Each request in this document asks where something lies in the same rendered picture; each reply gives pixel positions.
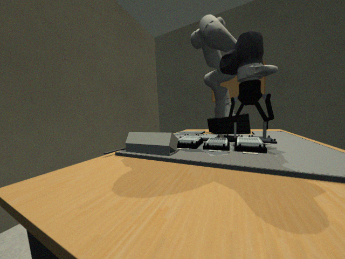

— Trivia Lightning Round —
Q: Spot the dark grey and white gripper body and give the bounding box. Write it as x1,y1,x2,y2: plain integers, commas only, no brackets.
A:
238,80,263,106

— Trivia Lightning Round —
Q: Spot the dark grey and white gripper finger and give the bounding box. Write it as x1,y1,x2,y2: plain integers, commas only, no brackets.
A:
252,94,274,139
228,96,248,138

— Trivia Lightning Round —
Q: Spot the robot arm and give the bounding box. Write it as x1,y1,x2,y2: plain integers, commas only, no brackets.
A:
191,15,278,118

